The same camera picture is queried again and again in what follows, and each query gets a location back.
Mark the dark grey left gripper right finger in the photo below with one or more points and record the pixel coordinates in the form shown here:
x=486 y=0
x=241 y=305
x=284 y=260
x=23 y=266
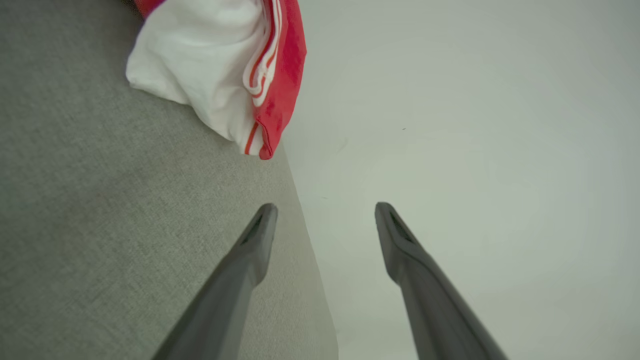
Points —
x=430 y=300

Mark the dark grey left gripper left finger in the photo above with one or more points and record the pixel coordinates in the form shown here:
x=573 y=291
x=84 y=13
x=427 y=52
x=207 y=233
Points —
x=225 y=300

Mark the red Bulls 23 jersey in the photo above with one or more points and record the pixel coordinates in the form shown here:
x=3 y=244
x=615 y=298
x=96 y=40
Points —
x=210 y=65

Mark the grey fabric sofa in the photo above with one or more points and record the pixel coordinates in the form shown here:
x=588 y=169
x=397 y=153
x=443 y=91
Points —
x=100 y=225

